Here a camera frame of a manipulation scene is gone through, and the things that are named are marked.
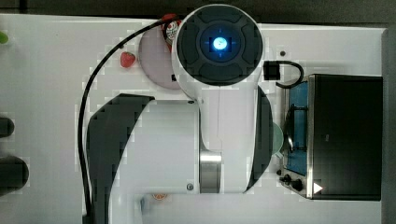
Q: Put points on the red ketchup bottle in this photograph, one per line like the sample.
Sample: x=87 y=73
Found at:
x=169 y=28

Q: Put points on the green mug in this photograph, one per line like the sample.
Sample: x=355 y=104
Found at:
x=278 y=139

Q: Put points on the red strawberry on table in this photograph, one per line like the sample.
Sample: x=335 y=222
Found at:
x=127 y=59

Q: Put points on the black toaster oven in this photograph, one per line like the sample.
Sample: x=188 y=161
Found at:
x=333 y=138

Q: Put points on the small black cylinder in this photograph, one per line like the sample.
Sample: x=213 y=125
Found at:
x=7 y=127

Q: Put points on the orange slice toy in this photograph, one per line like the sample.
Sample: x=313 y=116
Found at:
x=159 y=197

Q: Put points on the green object at edge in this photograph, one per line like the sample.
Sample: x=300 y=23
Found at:
x=3 y=38

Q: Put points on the grey round plate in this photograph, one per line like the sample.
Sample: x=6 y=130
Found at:
x=155 y=59

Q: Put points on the large black cylinder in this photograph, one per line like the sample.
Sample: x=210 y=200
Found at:
x=14 y=174

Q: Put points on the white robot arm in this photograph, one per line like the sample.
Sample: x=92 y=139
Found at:
x=217 y=140

